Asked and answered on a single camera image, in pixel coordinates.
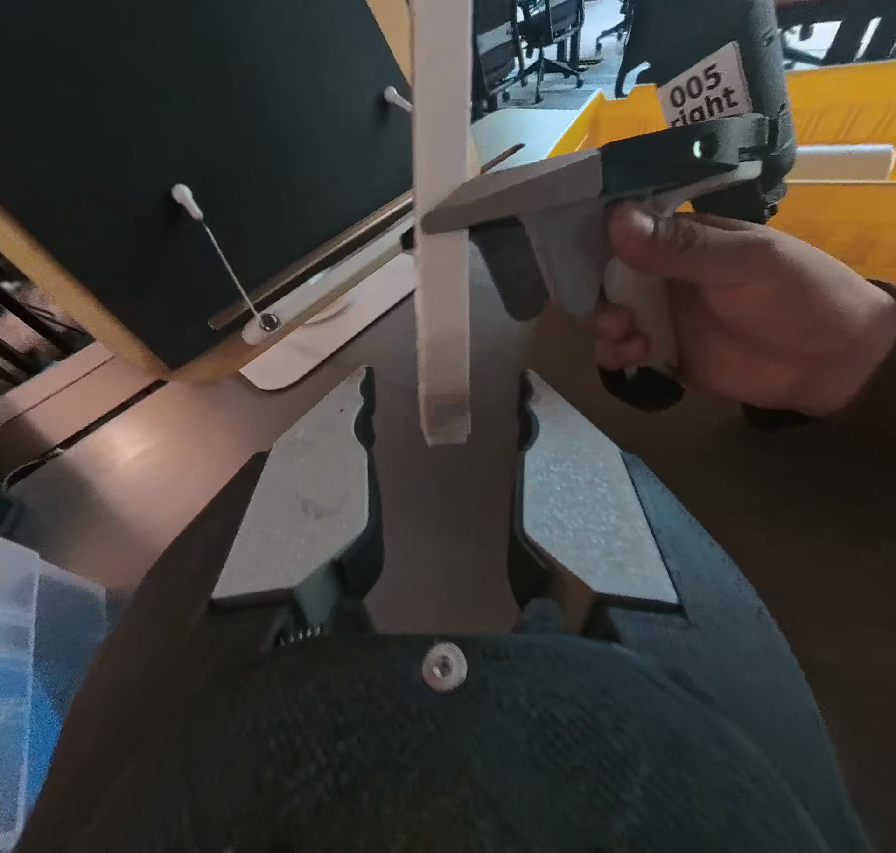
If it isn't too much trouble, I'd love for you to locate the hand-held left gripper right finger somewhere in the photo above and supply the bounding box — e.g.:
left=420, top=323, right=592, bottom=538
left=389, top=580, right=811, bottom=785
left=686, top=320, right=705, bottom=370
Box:
left=507, top=370, right=682, bottom=630

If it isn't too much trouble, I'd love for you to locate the black wooden book stand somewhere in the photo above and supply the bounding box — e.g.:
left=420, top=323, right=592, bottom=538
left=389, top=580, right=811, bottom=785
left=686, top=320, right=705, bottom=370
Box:
left=0, top=0, right=527, bottom=393

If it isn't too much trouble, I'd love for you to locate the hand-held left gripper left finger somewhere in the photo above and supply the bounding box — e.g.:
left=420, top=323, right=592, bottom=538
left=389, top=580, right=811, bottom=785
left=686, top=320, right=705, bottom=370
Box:
left=210, top=366, right=385, bottom=612

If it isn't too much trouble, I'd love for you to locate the clear plastic storage bin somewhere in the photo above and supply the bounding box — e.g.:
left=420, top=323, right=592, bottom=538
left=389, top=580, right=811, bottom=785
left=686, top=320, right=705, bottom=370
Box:
left=0, top=536, right=109, bottom=833

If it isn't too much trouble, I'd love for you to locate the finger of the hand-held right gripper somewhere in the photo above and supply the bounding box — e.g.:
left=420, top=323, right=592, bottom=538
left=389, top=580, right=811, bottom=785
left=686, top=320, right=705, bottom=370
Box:
left=420, top=151, right=611, bottom=323

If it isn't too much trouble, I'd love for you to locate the person's right hand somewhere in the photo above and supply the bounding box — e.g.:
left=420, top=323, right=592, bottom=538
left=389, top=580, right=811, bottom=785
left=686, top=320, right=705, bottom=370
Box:
left=592, top=205, right=896, bottom=418

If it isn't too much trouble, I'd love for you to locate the black office chair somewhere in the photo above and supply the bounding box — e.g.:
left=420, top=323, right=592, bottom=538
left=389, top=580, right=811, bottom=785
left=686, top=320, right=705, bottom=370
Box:
left=519, top=0, right=589, bottom=92
left=472, top=0, right=525, bottom=115

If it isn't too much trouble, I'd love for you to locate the yellow plastic bin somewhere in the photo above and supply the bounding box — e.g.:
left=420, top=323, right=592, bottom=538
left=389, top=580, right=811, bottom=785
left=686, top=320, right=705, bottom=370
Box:
left=546, top=60, right=896, bottom=284

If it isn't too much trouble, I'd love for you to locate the white block stack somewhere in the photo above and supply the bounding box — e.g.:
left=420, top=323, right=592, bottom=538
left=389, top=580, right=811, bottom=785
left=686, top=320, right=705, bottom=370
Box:
left=407, top=0, right=472, bottom=446

